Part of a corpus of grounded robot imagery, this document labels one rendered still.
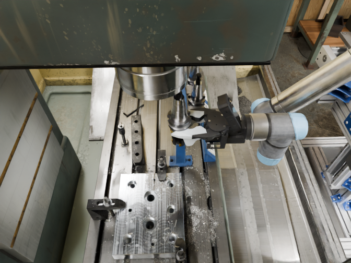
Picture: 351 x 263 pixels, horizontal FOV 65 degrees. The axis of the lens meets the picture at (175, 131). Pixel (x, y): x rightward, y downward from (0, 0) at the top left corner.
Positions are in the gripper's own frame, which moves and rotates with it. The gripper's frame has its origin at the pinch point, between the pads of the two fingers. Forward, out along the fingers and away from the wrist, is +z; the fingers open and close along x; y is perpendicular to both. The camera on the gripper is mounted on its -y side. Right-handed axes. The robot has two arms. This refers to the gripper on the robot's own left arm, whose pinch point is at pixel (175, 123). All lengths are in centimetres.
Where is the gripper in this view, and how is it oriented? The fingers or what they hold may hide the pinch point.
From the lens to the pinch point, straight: 73.7
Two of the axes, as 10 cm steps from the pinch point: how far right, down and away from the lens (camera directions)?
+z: -10.0, 0.2, -0.2
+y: -0.1, 6.3, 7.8
